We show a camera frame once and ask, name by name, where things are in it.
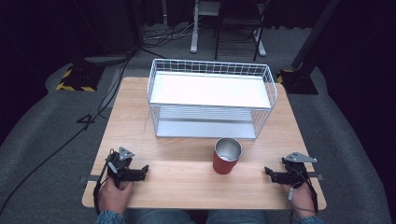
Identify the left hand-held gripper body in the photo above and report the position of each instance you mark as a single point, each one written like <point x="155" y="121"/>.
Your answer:
<point x="120" y="168"/>

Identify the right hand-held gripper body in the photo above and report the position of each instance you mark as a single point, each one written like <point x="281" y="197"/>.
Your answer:
<point x="294" y="174"/>

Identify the red metal cup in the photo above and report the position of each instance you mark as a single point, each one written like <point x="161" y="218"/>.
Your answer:
<point x="226" y="157"/>

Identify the person's right hand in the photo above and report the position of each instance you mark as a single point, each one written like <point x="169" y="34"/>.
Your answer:
<point x="300" y="199"/>

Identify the person's left hand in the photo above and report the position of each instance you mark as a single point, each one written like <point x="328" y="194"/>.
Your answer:
<point x="115" y="196"/>

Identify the grey tape strip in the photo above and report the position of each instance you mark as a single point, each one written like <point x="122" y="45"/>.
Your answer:
<point x="317" y="176"/>
<point x="90" y="178"/>

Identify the black yellow striped stand base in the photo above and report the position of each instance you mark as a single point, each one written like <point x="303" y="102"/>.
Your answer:
<point x="79" y="77"/>
<point x="299" y="81"/>

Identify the black slanted stand pole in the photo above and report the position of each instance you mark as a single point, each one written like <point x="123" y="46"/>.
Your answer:
<point x="314" y="34"/>

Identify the black chair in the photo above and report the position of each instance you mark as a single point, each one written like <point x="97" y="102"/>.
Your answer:
<point x="238" y="21"/>

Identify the white desk frame legs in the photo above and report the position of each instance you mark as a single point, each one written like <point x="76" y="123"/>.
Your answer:
<point x="195" y="28"/>

